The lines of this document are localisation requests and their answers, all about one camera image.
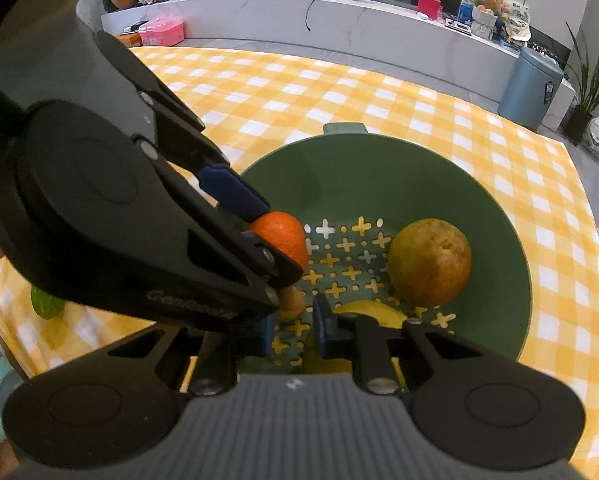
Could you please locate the yellow apple upper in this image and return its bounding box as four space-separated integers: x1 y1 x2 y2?
386 218 472 308

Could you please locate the orange tangerine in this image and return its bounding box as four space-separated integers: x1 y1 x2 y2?
248 211 308 271

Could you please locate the red box on counter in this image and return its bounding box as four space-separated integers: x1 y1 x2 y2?
417 0 443 21

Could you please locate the pink storage box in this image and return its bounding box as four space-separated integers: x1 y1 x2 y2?
138 15 185 47

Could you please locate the teddy bear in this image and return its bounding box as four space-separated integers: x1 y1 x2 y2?
474 0 505 15

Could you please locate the yellow checkered tablecloth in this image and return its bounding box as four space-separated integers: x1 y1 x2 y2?
0 45 599 480

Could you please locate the blue grey trash bin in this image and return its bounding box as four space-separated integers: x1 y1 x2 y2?
498 47 564 131

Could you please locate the white marble tv counter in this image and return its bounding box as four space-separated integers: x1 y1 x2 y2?
100 0 577 132

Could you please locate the potted plant right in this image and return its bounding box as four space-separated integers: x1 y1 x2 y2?
564 24 599 145

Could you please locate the yellow apple lower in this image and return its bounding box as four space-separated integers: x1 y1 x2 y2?
301 299 411 386

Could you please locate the green colander bowl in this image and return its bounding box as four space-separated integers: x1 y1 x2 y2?
243 133 531 358

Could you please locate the green cucumber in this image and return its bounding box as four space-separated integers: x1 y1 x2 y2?
30 285 66 320

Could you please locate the yellow apple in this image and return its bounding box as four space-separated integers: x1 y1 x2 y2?
386 218 472 308
301 299 411 386

